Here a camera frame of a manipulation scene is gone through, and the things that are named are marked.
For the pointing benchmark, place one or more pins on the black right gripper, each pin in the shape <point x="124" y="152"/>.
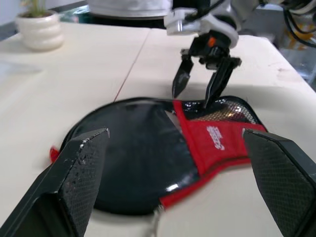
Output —
<point x="212" y="53"/>

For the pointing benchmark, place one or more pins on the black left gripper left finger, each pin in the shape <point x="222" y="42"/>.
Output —
<point x="61" y="182"/>

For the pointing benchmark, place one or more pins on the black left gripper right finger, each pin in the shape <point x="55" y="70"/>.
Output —
<point x="284" y="177"/>

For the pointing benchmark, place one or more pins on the black and red paddle case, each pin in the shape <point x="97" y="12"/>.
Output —
<point x="148" y="160"/>

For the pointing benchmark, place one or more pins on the white ribbed plant pot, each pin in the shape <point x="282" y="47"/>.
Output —
<point x="40" y="32"/>

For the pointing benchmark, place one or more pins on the small green plant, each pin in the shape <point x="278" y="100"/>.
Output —
<point x="34" y="7"/>

